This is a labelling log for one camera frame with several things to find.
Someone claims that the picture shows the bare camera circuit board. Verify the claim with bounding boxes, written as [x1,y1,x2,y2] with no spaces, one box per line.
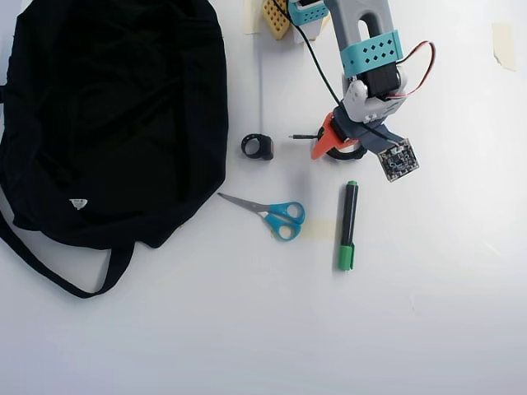
[377,137,422,184]

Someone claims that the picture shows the black braided usb cable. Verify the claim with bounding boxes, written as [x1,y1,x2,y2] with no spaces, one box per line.
[287,127,367,163]

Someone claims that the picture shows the yellow perforated plastic part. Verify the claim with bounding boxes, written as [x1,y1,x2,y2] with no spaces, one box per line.
[262,0,291,41]

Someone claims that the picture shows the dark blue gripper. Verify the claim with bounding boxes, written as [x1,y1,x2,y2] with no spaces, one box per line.
[310,101,408,161]

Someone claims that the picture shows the black marker with green cap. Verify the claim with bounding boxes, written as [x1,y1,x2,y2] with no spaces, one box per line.
[337,179,360,272]

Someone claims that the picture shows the beige masking tape piece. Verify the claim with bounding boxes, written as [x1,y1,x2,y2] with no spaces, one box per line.
[242,0,264,35]
[302,219,337,242]
[492,21,518,73]

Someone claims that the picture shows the black ring-shaped device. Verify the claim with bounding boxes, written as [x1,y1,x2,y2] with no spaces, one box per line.
[240,133,276,162]

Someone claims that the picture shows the thin black camera cable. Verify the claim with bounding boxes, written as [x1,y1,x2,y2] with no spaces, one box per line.
[273,0,401,146]

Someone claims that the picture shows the scissors with blue handles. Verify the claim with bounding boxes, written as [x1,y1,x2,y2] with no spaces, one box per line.
[217,192,306,243]

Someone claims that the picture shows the red white servo wire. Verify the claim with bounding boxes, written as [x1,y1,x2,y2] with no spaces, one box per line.
[386,40,437,100]

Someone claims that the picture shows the black fabric bag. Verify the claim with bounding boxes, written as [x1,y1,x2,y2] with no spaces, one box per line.
[0,0,230,300]

